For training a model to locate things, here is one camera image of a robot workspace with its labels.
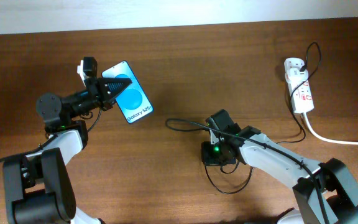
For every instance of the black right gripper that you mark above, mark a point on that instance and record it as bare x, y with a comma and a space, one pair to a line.
207, 157

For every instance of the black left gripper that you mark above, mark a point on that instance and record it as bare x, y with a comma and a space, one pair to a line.
102, 92

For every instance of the blue Galaxy smartphone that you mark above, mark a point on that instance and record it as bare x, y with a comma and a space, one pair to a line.
133, 102

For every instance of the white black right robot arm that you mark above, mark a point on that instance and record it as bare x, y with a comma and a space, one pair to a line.
325, 192

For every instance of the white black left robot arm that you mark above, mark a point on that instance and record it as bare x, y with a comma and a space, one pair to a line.
36, 183

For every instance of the white charger plug adapter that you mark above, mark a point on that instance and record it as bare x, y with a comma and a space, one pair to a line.
293, 75

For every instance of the white power strip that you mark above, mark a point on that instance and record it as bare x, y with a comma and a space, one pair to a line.
301, 98

